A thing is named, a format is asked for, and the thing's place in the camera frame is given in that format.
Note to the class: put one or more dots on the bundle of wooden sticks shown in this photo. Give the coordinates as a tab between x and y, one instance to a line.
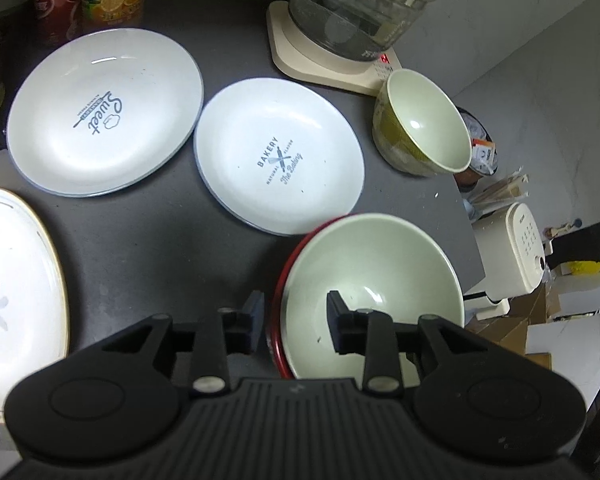
502	190

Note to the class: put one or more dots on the beige kettle base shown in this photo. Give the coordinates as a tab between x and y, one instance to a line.
310	62

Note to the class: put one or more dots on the yellow green patterned bowl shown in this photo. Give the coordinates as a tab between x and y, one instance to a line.
420	105

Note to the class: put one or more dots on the cardboard box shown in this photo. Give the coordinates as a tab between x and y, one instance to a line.
505	332

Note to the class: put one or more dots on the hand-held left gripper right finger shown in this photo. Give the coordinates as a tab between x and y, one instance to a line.
333	312

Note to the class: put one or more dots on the white rounded appliance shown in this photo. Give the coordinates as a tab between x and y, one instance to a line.
510	250

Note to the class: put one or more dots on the dark box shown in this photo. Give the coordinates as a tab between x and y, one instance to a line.
580	242

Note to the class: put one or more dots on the oval white plate gold rim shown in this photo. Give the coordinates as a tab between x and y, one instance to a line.
15	260

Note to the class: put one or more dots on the glass kettle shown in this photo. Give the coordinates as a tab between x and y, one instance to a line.
350	15

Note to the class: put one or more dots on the large white plate script print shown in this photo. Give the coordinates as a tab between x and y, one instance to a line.
105	80

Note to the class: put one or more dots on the red bowl pale green inside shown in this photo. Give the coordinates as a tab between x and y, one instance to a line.
380	260

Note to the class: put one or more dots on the white plate rolling pin print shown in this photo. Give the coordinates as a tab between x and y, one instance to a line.
260	120

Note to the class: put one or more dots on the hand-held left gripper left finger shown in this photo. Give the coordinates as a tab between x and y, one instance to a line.
254	312

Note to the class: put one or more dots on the yellow packet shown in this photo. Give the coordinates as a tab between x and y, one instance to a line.
587	267

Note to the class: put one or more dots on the black waste bin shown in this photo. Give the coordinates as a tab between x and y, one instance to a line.
480	127

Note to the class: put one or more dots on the red can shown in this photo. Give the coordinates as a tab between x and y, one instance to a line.
55	10

